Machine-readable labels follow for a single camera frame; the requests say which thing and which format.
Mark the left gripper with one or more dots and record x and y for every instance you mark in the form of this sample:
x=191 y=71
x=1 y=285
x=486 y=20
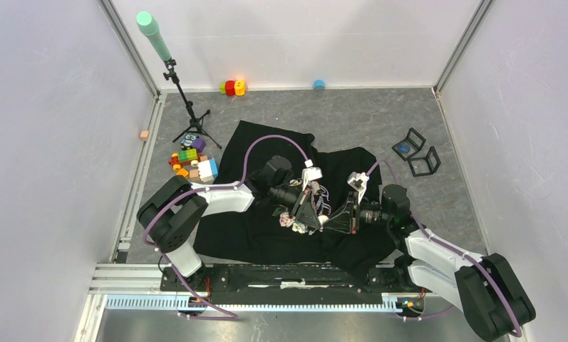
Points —
x=303 y=211

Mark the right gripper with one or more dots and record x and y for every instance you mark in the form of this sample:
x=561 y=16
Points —
x=346 y=220

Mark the black floral t-shirt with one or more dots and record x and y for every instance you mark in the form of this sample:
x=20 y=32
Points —
x=256 y=236

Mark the blue round brooch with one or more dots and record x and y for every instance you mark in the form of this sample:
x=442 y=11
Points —
x=404 y=148

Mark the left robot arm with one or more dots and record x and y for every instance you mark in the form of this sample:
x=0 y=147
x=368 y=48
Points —
x=172 y=213

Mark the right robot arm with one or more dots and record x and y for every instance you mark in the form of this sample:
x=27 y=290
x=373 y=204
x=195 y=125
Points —
x=484 y=288

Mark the white and blue block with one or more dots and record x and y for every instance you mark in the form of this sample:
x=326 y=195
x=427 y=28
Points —
x=208 y=170

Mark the purple cube block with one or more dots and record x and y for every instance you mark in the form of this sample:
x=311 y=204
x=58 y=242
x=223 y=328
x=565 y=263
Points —
x=199 y=144

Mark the blue cup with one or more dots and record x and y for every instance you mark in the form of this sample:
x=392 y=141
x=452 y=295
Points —
x=319 y=85

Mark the yellow duplo brick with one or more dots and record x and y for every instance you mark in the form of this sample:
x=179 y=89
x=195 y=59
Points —
x=183 y=173

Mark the owl eight toy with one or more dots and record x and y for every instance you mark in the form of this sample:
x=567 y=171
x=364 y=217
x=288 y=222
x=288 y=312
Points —
x=188 y=141

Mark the red duplo car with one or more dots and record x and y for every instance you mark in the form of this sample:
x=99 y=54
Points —
x=186 y=158

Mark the red yellow green toy rings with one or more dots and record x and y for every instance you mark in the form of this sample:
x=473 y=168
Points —
x=233 y=87

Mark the green microphone on stand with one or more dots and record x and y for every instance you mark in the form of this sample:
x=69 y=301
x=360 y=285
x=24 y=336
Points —
x=149 y=27

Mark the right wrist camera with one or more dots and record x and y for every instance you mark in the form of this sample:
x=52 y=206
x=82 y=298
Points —
x=358 y=182

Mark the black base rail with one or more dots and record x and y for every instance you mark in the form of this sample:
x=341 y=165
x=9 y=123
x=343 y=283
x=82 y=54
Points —
x=300 y=284

